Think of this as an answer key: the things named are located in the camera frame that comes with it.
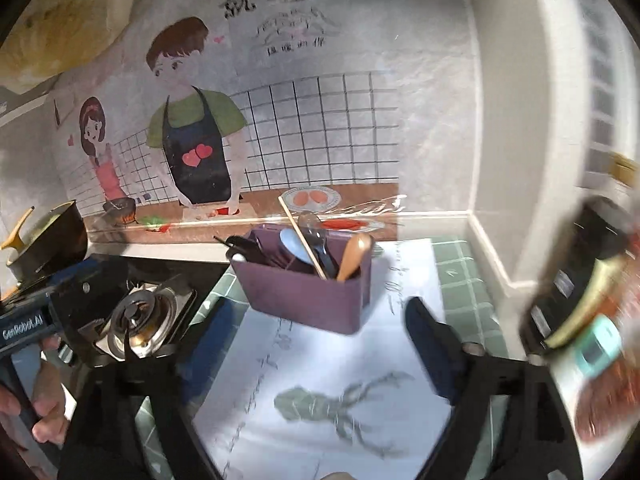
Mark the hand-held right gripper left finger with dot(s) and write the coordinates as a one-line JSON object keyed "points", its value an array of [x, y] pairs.
{"points": [[207, 345]]}

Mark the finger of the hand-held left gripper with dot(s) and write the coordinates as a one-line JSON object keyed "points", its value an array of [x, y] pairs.
{"points": [[95, 330], [90, 282]]}

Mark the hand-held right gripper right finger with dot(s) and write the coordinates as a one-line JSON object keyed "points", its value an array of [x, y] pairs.
{"points": [[425, 340]]}

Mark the purple utensil holder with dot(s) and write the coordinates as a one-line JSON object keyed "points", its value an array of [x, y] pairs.
{"points": [[300, 300]]}

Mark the metal spoon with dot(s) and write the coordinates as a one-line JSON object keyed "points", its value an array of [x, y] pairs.
{"points": [[320, 242], [309, 222]]}

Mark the person's left hand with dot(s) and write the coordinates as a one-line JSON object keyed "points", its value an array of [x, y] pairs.
{"points": [[52, 400]]}

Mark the black gas stove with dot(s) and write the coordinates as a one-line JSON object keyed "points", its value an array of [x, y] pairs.
{"points": [[145, 310]]}

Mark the white paper mat deer print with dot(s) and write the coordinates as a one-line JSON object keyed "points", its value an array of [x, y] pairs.
{"points": [[280, 360]]}

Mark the wooden spoon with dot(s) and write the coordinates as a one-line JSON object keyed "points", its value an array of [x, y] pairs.
{"points": [[357, 250]]}

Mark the light blue spoon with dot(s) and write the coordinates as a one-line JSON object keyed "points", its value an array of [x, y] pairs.
{"points": [[292, 245]]}

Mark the wooden chopstick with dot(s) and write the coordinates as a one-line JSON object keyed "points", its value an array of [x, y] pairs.
{"points": [[300, 232]]}

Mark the dark jar gold lid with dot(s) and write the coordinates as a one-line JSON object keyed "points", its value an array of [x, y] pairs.
{"points": [[575, 270]]}

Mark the teal plastic object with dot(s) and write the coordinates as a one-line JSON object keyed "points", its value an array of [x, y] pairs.
{"points": [[597, 350]]}

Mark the red blurry object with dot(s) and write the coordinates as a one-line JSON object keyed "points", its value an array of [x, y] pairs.
{"points": [[610, 405]]}

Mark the pale yellow range hood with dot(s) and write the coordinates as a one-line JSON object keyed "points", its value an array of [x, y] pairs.
{"points": [[65, 25]]}

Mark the cartoon kitchen wall poster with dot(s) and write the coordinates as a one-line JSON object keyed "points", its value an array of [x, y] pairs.
{"points": [[325, 135]]}

